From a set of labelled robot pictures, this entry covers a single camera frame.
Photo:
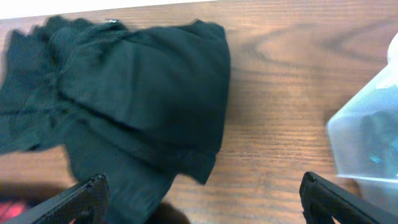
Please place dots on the large black garment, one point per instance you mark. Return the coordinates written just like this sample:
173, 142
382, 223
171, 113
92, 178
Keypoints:
140, 106

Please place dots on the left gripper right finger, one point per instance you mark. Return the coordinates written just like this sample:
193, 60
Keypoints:
324, 202

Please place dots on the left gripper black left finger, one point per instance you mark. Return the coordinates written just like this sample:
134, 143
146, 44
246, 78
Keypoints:
84, 203

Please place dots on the clear plastic storage bin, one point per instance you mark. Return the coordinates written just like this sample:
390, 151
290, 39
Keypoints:
363, 137

